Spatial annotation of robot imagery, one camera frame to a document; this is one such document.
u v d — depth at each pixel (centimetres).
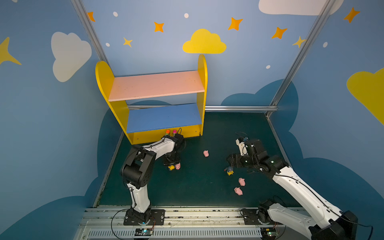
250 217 75
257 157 58
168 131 105
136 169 49
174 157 80
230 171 86
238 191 82
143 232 70
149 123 97
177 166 90
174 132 107
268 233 71
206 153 97
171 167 90
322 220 41
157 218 74
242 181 86
